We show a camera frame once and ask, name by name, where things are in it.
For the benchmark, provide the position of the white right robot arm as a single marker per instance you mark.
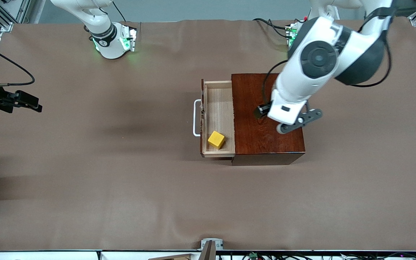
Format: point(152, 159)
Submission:
point(110, 39)

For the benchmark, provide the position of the brown wooden stick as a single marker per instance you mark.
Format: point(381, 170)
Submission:
point(208, 252)

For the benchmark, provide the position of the yellow wooden block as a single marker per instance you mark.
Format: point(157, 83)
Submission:
point(216, 140)

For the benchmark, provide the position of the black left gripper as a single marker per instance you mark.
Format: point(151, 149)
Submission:
point(262, 110)

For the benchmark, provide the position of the grey metal bracket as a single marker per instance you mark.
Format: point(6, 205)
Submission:
point(218, 243)

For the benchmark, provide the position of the flat brown board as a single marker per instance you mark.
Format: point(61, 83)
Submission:
point(172, 257)

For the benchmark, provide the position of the brown table cover sheet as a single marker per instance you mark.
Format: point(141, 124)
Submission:
point(121, 198)

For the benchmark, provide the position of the green terminal connector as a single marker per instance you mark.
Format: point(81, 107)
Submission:
point(253, 255)

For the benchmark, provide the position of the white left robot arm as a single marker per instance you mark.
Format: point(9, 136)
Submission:
point(312, 59)

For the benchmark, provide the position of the dark red wooden cabinet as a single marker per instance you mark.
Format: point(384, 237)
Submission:
point(251, 144)

